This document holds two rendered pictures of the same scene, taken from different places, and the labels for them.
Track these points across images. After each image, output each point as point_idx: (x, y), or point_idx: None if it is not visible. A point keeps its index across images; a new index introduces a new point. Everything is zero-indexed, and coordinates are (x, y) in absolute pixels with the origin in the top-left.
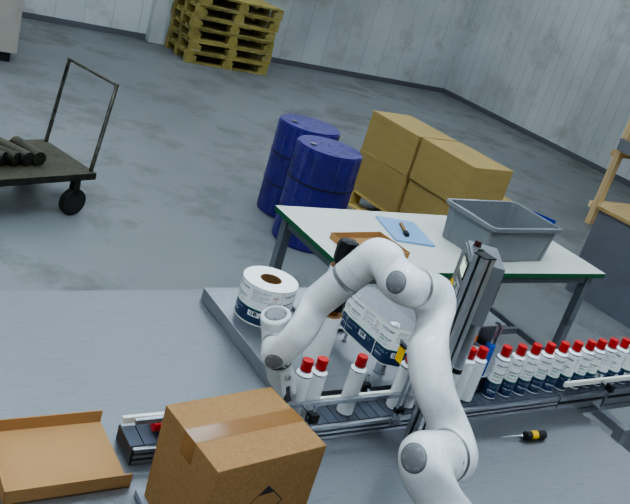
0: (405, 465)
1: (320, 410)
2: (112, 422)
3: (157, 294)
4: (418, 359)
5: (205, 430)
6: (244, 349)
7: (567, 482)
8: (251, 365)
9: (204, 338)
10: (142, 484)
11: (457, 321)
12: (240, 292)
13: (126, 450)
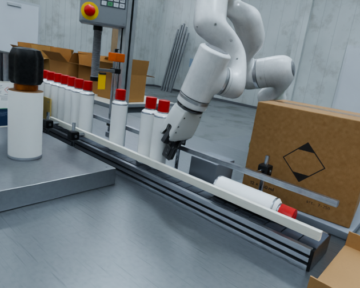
0: (294, 74)
1: (126, 156)
2: (289, 283)
3: None
4: (262, 23)
5: None
6: (8, 201)
7: None
8: (37, 202)
9: None
10: (330, 239)
11: (133, 27)
12: None
13: (324, 248)
